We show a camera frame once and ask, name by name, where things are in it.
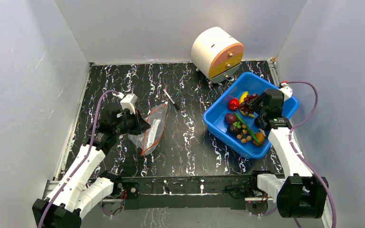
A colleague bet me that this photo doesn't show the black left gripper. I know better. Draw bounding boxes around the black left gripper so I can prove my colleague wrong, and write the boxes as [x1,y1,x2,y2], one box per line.
[114,109,151,136]

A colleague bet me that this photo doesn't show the aluminium frame rail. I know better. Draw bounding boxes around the aluminium frame rail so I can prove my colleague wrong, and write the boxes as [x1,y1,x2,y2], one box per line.
[33,171,333,228]

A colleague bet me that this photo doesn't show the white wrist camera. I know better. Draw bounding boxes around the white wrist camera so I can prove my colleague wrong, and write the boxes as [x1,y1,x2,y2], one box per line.
[120,94,138,114]
[279,81,293,102]

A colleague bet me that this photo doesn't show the blue plastic bin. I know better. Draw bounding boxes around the blue plastic bin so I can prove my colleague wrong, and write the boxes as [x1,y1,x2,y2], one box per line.
[203,72,299,159]

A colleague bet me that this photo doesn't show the orange brown fruit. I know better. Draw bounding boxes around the orange brown fruit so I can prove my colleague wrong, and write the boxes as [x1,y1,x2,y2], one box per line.
[252,133,265,147]

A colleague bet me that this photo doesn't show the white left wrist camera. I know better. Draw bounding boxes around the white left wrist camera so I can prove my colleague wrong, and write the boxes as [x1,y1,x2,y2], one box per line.
[120,94,138,114]

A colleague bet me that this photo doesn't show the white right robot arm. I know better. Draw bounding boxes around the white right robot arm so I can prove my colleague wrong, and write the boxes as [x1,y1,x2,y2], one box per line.
[249,89,327,219]

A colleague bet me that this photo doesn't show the yellow banana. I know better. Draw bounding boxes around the yellow banana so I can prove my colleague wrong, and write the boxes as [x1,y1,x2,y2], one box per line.
[239,91,255,118]

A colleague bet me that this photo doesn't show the purple mangosteen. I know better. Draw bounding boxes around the purple mangosteen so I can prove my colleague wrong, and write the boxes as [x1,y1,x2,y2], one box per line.
[224,113,237,125]

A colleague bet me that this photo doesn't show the dark purple grape bunch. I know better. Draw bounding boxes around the dark purple grape bunch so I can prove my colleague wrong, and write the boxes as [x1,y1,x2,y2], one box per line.
[239,93,258,114]

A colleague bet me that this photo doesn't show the black white marker pen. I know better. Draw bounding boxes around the black white marker pen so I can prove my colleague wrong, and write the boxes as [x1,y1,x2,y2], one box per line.
[163,89,180,111]

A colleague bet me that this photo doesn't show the red strawberry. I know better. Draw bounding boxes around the red strawberry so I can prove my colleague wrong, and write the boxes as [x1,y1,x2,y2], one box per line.
[228,98,240,111]

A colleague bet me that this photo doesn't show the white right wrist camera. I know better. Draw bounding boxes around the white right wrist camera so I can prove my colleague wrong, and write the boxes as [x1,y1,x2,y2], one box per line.
[279,81,293,102]

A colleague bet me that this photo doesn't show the white round drawer cabinet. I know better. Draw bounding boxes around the white round drawer cabinet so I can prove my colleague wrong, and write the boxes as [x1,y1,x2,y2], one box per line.
[191,27,244,84]

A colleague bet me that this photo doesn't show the white garlic bulb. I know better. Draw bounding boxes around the white garlic bulb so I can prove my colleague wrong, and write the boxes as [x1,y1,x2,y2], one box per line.
[257,132,265,138]

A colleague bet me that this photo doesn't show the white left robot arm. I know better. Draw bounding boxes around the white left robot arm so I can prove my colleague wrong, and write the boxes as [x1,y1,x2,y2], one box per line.
[32,109,151,228]

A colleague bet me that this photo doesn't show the clear zip top bag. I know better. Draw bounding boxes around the clear zip top bag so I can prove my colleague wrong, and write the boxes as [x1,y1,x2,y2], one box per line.
[128,102,168,156]

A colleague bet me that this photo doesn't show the dark mangosteen green leaves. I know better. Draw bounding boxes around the dark mangosteen green leaves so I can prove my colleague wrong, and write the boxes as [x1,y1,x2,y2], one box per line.
[228,122,242,137]

